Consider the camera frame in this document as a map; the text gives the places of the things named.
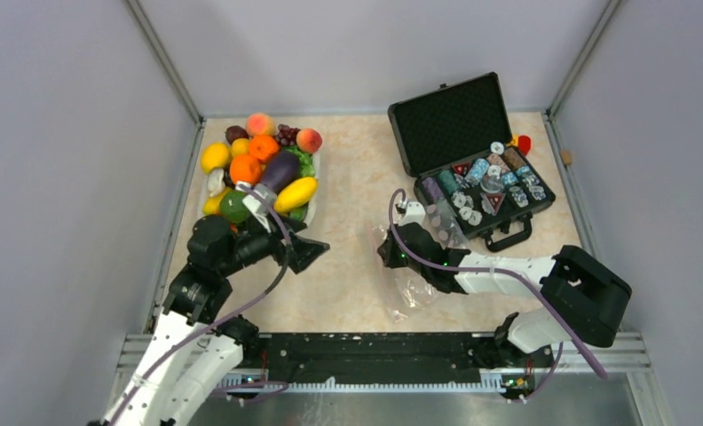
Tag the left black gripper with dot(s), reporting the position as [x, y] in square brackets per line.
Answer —
[300, 252]

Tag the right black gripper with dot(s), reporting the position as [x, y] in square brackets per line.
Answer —
[386, 250]

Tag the clear zip top bag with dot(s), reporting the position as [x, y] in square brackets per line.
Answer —
[405, 292]

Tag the purple eggplant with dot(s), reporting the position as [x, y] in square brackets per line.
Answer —
[282, 170]

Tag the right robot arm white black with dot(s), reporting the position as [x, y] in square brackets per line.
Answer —
[582, 301]

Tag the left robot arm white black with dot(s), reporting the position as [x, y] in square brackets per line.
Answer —
[192, 347]

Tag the yellow mango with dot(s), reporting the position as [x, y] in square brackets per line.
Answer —
[295, 195]

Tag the green lettuce leaf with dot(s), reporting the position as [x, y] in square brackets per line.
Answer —
[307, 168]

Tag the large orange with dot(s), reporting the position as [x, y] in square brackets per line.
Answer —
[245, 168]

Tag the black poker chip case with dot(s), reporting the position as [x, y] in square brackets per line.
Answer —
[454, 142]

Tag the small orange tangerine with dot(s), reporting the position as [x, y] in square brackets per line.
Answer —
[264, 148]

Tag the peach at right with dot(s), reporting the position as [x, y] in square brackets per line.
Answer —
[309, 140]

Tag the peach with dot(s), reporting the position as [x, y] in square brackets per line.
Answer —
[260, 124]
[309, 140]

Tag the white fruit tray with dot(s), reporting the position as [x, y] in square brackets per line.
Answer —
[309, 209]

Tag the dark grapes bunch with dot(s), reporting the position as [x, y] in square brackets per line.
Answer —
[286, 135]

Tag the yellow lemon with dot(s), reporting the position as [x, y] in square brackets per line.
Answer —
[216, 156]

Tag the peach at back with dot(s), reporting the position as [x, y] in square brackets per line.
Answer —
[260, 124]

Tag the dark plum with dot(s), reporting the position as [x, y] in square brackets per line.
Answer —
[235, 132]

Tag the red small object behind case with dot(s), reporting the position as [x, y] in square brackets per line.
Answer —
[523, 143]

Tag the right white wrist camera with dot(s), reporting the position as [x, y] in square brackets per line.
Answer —
[409, 212]

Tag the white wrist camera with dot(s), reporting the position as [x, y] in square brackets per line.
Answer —
[258, 199]
[409, 212]

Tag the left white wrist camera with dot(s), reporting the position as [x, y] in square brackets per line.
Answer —
[258, 199]

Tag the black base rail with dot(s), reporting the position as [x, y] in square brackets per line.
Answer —
[386, 358]

